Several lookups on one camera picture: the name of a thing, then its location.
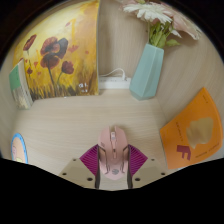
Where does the green and beige book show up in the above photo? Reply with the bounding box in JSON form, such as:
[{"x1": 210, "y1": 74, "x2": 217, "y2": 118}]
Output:
[{"x1": 8, "y1": 59, "x2": 34, "y2": 110}]

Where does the pink and white flower bouquet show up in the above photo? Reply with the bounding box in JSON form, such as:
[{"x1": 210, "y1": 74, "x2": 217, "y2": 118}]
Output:
[{"x1": 121, "y1": 0, "x2": 204, "y2": 48}]

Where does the white power strip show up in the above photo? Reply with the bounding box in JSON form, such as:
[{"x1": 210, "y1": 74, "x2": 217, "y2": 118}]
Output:
[{"x1": 98, "y1": 77, "x2": 132, "y2": 90}]

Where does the yellow poppy flower painting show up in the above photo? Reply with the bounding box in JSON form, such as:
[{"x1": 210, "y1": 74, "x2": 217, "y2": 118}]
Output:
[{"x1": 12, "y1": 0, "x2": 100, "y2": 101}]

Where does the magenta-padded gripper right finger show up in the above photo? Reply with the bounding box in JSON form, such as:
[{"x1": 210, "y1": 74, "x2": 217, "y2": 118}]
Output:
[{"x1": 126, "y1": 143, "x2": 168, "y2": 190}]

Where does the pink computer mouse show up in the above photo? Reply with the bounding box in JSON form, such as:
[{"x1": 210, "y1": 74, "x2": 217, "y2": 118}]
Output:
[{"x1": 97, "y1": 125, "x2": 130, "y2": 181}]

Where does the white cable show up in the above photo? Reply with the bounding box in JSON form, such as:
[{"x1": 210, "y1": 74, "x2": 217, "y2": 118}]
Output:
[{"x1": 99, "y1": 67, "x2": 128, "y2": 81}]

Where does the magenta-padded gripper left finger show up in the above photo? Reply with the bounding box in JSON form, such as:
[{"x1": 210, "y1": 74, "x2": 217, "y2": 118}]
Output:
[{"x1": 58, "y1": 143, "x2": 102, "y2": 190}]

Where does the orange book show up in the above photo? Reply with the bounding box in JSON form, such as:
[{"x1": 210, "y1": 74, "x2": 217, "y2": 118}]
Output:
[{"x1": 159, "y1": 87, "x2": 224, "y2": 170}]

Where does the teal faceted vase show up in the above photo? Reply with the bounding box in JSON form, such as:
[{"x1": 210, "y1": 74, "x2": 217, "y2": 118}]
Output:
[{"x1": 129, "y1": 43, "x2": 165, "y2": 101}]

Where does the round blue-rimmed cartoon mouse pad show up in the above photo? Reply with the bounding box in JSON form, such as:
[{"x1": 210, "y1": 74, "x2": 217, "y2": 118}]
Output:
[{"x1": 10, "y1": 132, "x2": 29, "y2": 164}]

